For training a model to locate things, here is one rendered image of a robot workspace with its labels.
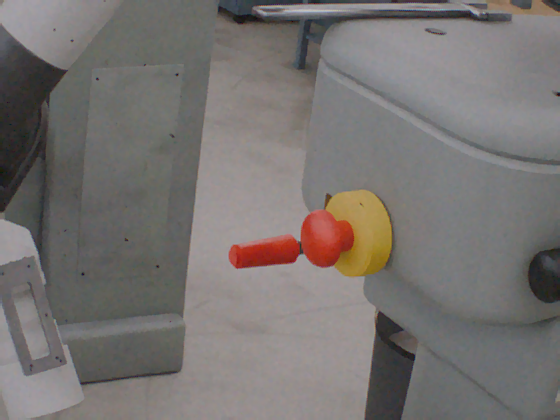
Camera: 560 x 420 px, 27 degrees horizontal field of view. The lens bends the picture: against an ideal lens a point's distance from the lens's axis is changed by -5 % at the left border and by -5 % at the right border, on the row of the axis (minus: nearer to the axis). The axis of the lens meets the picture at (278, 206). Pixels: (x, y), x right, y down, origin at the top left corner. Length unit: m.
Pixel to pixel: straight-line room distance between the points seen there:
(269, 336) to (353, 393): 0.45
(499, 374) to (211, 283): 3.81
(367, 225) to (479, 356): 0.16
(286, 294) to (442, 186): 3.91
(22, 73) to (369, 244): 0.37
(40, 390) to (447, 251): 0.33
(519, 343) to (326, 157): 0.20
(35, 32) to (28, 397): 0.32
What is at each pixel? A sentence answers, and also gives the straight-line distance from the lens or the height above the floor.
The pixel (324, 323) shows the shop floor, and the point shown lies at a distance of 4.53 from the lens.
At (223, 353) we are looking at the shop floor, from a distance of 4.24.
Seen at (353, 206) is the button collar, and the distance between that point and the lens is 0.85.
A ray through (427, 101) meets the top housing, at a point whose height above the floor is 1.87.
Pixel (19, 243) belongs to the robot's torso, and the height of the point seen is 1.65.
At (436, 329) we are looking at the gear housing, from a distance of 0.98.
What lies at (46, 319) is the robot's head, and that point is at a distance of 0.91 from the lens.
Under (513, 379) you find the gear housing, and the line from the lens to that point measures 0.92.
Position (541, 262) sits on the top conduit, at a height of 1.80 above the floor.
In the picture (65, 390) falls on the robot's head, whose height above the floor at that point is 1.60.
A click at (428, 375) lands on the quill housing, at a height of 1.59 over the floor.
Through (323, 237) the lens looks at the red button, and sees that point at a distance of 0.83.
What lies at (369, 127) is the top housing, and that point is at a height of 1.83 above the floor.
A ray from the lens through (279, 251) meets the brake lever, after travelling 0.95.
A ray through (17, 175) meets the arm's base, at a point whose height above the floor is 1.68.
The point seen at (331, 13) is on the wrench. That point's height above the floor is 1.89.
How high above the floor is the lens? 2.10
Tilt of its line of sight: 23 degrees down
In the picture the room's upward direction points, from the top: 8 degrees clockwise
